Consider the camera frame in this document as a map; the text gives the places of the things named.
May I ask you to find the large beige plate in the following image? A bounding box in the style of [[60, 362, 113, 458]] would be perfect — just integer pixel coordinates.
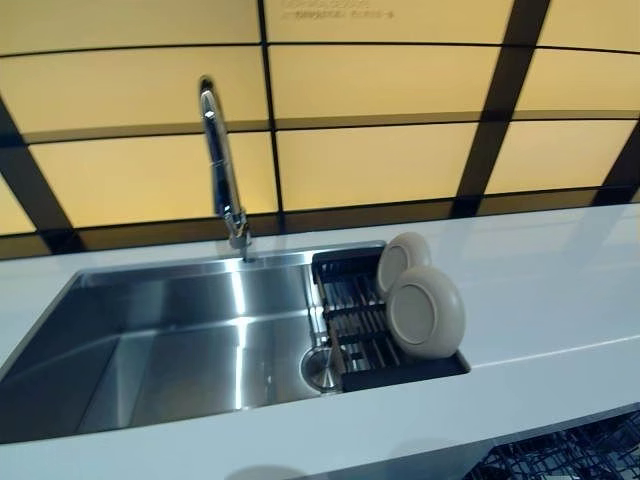
[[385, 264, 468, 359]]

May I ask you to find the dark wire dishwasher rack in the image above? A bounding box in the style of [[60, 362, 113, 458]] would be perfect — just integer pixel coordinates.
[[462, 422, 640, 480]]

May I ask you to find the stainless steel sink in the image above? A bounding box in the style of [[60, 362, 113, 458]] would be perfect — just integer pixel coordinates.
[[0, 240, 472, 445]]

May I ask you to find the round steel sink drain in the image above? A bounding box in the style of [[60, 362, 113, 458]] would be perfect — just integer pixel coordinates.
[[299, 345, 342, 392]]

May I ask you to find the chrome kitchen faucet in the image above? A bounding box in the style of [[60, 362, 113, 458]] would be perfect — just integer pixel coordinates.
[[198, 74, 252, 265]]

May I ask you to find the small beige plate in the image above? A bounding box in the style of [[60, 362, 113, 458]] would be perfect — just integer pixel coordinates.
[[375, 230, 433, 299]]

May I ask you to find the black dish drying rack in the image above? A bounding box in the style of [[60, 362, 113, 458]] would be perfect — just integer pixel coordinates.
[[310, 242, 472, 394]]

